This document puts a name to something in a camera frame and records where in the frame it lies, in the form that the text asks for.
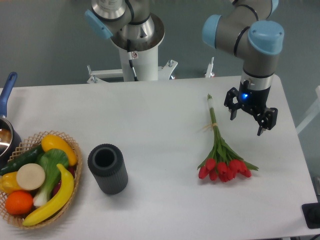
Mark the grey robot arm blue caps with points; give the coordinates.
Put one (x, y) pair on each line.
(247, 33)

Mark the dark grey ribbed vase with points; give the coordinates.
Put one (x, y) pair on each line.
(106, 163)

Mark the red tulip bouquet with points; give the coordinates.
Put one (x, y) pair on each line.
(222, 162)

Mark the white frame at right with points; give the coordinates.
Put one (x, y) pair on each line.
(311, 112)

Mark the yellow bell pepper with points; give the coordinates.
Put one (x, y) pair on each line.
(9, 184)

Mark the woven wicker basket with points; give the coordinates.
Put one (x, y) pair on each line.
(24, 146)

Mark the beige round disc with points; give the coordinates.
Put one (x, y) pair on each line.
(30, 176)

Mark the blue handled saucepan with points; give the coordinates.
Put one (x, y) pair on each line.
(9, 138)

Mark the black device at table edge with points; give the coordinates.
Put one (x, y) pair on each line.
(311, 213)

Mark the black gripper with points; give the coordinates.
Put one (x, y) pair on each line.
(252, 98)

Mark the orange fruit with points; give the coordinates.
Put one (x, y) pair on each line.
(19, 203)

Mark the green cucumber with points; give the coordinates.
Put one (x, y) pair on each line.
(28, 157)

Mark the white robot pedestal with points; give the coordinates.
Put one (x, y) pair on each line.
(138, 45)

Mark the green bok choy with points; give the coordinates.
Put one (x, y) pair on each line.
(48, 161)

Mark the yellow banana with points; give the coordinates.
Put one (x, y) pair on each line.
(56, 202)

